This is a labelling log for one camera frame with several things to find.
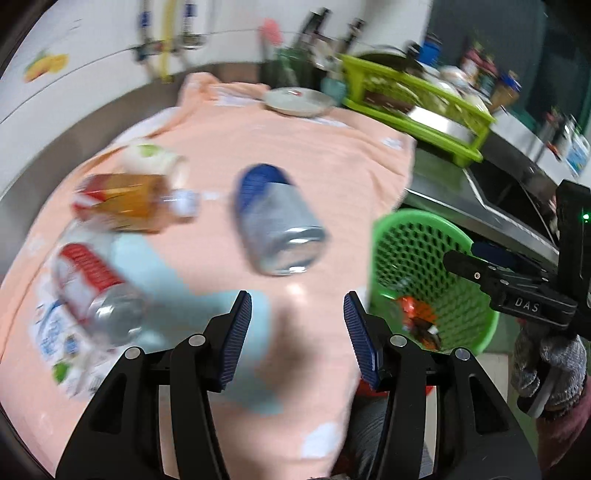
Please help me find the person's right hand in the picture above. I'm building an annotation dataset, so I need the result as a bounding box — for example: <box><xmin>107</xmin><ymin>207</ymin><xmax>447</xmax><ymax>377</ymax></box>
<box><xmin>510</xmin><ymin>323</ymin><xmax>588</xmax><ymax>411</ymax></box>

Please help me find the red sauce bottle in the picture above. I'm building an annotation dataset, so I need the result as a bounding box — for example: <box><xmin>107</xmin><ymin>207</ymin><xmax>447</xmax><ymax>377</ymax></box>
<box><xmin>462</xmin><ymin>41</ymin><xmax>485</xmax><ymax>80</ymax></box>

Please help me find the teal plastic bottle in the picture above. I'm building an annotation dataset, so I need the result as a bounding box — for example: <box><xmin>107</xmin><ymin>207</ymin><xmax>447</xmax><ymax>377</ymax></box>
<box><xmin>321</xmin><ymin>74</ymin><xmax>347</xmax><ymax>104</ymax></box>

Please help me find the red label tea bottle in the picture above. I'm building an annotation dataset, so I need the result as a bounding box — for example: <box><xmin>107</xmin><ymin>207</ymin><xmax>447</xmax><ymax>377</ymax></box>
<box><xmin>71</xmin><ymin>173</ymin><xmax>201</xmax><ymax>234</ymax></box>

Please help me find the yellow gas hose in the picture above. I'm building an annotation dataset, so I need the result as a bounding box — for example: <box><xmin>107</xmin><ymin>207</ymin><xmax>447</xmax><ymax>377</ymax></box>
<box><xmin>154</xmin><ymin>0</ymin><xmax>178</xmax><ymax>84</ymax></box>

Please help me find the orange snack packet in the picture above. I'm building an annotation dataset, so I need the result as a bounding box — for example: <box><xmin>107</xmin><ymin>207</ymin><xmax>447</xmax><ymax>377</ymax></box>
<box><xmin>397</xmin><ymin>295</ymin><xmax>439</xmax><ymax>324</ymax></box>

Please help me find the person's left hand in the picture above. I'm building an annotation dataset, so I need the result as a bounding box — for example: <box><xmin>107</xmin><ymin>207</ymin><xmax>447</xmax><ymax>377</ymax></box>
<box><xmin>344</xmin><ymin>394</ymin><xmax>395</xmax><ymax>480</ymax></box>

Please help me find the light blue cloth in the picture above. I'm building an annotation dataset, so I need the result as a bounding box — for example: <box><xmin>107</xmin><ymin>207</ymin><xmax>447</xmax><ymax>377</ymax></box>
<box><xmin>111</xmin><ymin>235</ymin><xmax>284</xmax><ymax>416</ymax></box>

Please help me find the person's right forearm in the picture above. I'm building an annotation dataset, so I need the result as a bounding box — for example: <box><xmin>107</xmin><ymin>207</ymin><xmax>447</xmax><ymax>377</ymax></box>
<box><xmin>536</xmin><ymin>378</ymin><xmax>591</xmax><ymax>472</ymax></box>

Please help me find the peach towel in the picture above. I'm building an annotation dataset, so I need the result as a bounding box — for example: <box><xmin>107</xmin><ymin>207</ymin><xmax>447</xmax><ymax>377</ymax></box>
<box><xmin>0</xmin><ymin>71</ymin><xmax>416</xmax><ymax>480</ymax></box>

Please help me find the braided metal hose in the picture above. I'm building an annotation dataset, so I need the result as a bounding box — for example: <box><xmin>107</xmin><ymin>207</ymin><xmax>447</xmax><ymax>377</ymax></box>
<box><xmin>182</xmin><ymin>0</ymin><xmax>200</xmax><ymax>43</ymax></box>
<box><xmin>139</xmin><ymin>0</ymin><xmax>154</xmax><ymax>47</ymax></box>

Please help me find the dark sauce bottle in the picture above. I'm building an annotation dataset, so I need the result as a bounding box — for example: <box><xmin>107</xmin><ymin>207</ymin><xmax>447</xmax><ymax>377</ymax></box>
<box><xmin>480</xmin><ymin>55</ymin><xmax>500</xmax><ymax>93</ymax></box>

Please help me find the white bowl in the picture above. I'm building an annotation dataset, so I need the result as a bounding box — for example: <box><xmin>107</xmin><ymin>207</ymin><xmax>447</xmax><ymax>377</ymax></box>
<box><xmin>434</xmin><ymin>65</ymin><xmax>468</xmax><ymax>89</ymax></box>

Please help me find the black wok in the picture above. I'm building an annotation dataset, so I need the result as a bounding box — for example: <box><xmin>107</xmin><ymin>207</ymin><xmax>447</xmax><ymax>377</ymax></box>
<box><xmin>360</xmin><ymin>44</ymin><xmax>426</xmax><ymax>65</ymax></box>

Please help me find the steel sink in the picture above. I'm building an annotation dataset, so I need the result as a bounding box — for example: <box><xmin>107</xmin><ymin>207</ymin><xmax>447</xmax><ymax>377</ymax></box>
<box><xmin>464</xmin><ymin>157</ymin><xmax>561</xmax><ymax>245</ymax></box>

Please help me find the white green paper cup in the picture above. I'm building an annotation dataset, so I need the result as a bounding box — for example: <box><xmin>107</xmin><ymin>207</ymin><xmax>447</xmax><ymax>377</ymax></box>
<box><xmin>121</xmin><ymin>144</ymin><xmax>190</xmax><ymax>185</ymax></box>

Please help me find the white blue printed wrapper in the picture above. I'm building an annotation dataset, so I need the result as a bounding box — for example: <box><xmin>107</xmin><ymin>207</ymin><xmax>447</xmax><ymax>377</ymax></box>
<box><xmin>28</xmin><ymin>272</ymin><xmax>121</xmax><ymax>400</ymax></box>

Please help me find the metal faucet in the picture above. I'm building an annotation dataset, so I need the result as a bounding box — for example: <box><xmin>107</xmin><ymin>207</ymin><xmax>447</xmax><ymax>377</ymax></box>
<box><xmin>536</xmin><ymin>108</ymin><xmax>578</xmax><ymax>158</ymax></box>

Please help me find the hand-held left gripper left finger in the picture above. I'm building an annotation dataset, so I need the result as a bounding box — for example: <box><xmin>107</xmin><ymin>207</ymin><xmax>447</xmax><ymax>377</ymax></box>
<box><xmin>55</xmin><ymin>290</ymin><xmax>254</xmax><ymax>480</ymax></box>

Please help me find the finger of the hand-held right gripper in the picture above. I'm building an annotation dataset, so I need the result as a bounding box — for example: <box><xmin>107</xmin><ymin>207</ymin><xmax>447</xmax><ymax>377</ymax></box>
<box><xmin>442</xmin><ymin>250</ymin><xmax>509</xmax><ymax>301</ymax></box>
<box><xmin>470</xmin><ymin>241</ymin><xmax>557</xmax><ymax>280</ymax></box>

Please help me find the red cola can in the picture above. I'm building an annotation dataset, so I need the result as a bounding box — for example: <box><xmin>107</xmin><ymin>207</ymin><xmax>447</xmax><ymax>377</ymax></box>
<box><xmin>52</xmin><ymin>242</ymin><xmax>148</xmax><ymax>348</ymax></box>

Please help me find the brown handle cleaver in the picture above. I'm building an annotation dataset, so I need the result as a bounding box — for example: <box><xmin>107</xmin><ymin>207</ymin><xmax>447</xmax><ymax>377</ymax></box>
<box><xmin>365</xmin><ymin>90</ymin><xmax>411</xmax><ymax>112</ymax></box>

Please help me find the white ceramic plate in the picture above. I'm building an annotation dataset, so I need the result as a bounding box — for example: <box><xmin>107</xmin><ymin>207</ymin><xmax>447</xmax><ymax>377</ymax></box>
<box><xmin>263</xmin><ymin>87</ymin><xmax>337</xmax><ymax>117</ymax></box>

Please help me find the metal water valve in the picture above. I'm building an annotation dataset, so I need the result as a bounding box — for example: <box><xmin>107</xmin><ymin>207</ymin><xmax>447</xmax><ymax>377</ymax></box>
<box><xmin>131</xmin><ymin>36</ymin><xmax>208</xmax><ymax>62</ymax></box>

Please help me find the black yellow packet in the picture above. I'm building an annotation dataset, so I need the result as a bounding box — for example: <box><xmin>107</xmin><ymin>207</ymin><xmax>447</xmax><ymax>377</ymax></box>
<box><xmin>411</xmin><ymin>318</ymin><xmax>444</xmax><ymax>349</ymax></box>

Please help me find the white blue detergent bottle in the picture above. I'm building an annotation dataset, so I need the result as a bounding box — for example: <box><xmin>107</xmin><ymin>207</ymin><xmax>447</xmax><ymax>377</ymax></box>
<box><xmin>566</xmin><ymin>124</ymin><xmax>591</xmax><ymax>178</ymax></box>

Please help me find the silver blue drink can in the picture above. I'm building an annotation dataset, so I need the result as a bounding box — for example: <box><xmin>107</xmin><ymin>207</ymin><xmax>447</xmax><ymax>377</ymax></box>
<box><xmin>233</xmin><ymin>164</ymin><xmax>328</xmax><ymax>277</ymax></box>

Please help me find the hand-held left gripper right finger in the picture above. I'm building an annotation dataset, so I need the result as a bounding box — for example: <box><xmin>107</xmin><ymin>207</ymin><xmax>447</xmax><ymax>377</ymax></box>
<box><xmin>342</xmin><ymin>291</ymin><xmax>542</xmax><ymax>480</ymax></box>

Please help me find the green plastic basket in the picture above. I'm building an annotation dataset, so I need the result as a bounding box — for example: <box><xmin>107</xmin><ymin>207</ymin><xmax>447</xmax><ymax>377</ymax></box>
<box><xmin>369</xmin><ymin>209</ymin><xmax>500</xmax><ymax>354</ymax></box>

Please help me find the black handle knife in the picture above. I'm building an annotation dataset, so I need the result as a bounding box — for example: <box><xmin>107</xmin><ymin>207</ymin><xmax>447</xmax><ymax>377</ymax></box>
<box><xmin>295</xmin><ymin>7</ymin><xmax>331</xmax><ymax>51</ymax></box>
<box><xmin>332</xmin><ymin>18</ymin><xmax>365</xmax><ymax>56</ymax></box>

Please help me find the green plastic dish rack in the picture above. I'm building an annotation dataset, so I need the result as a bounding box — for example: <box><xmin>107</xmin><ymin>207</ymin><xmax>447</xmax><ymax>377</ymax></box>
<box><xmin>339</xmin><ymin>53</ymin><xmax>497</xmax><ymax>167</ymax></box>

